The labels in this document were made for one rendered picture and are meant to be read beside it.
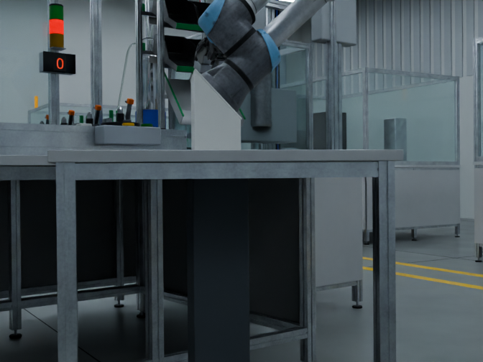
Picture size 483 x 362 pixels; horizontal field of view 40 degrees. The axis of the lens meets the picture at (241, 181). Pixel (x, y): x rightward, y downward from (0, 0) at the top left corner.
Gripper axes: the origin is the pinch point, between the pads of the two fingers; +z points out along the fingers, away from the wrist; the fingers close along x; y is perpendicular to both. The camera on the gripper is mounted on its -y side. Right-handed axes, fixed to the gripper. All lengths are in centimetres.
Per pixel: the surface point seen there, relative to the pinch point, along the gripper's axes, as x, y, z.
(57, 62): -49, -6, 18
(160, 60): -9.1, -9.0, 17.3
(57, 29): -48, -16, 14
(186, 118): -2.5, 15.4, 18.3
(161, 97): -9.0, 3.8, 23.1
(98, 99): -3, -50, 117
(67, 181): -65, 66, -38
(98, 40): -2, -78, 104
